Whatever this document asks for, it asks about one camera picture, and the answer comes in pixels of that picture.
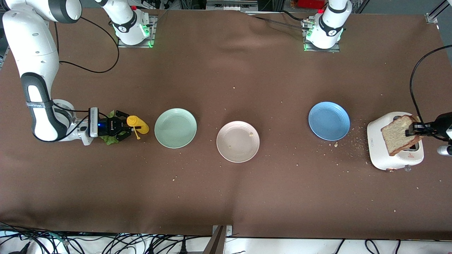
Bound thin black cable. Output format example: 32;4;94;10
251;16;308;30
281;10;308;23

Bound red box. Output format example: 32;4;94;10
297;0;326;9

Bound brown bread slice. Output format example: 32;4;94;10
381;115;423;156

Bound white toaster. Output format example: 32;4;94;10
367;112;424;172

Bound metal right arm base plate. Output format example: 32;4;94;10
117;14;156;48

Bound aluminium frame profile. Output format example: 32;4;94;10
426;0;452;24

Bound green lettuce leaf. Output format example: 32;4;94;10
100;110;119;146

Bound silver metal bracket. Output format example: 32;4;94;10
212;225;233;237

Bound beige plate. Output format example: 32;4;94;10
216;121;260;163

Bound yellow squeeze bottle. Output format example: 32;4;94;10
127;115;150;140

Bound teal cable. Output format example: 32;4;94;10
45;231;72;248

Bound brown table cloth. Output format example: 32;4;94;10
0;6;452;240

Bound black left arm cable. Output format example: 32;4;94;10
409;45;452;125

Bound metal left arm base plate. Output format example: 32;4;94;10
303;18;341;53

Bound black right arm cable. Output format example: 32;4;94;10
53;16;120;122

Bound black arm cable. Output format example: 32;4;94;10
409;45;452;125
53;16;120;122

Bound blue plate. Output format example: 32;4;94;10
308;102;351;141

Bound light green plate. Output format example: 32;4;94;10
154;108;197;149

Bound grey equipment box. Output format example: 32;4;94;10
206;0;258;11

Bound dark grey metal bar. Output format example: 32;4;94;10
203;226;225;254

